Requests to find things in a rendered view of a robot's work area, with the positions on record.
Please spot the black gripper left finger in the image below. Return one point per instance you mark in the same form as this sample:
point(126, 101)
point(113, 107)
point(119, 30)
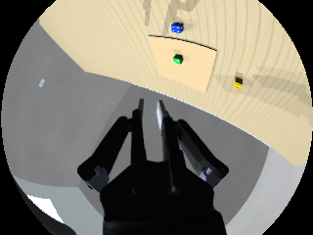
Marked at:
point(94, 171)

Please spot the blue die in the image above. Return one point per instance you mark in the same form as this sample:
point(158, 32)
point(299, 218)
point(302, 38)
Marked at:
point(177, 27)

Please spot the beige square mat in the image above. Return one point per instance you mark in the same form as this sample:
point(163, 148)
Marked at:
point(198, 61)

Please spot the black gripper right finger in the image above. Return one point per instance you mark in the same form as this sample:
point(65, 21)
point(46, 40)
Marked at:
point(207, 167)

